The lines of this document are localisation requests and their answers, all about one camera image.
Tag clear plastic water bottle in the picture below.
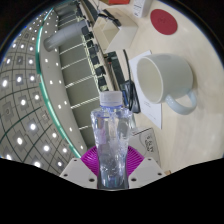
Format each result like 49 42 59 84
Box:
90 90 133 190

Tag row of black office chairs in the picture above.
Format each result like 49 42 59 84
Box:
74 0 111 89

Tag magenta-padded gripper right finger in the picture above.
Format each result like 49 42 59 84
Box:
125 145 167 190

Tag long curved conference desk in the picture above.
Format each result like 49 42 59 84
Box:
78 0 134 101

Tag white paper sheet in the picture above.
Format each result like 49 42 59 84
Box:
128 49 163 130

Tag round ceiling lights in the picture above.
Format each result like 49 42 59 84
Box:
0 6 88 169

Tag flat round red coaster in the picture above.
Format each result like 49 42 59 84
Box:
149 8 179 36

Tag black marker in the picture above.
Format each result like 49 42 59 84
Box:
103 9 123 27

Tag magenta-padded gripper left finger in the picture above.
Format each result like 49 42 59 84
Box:
59 145 100 190

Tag white ceramic mug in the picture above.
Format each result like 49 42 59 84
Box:
135 53 198 116

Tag cream open compartment box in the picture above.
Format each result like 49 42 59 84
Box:
92 14 139 54

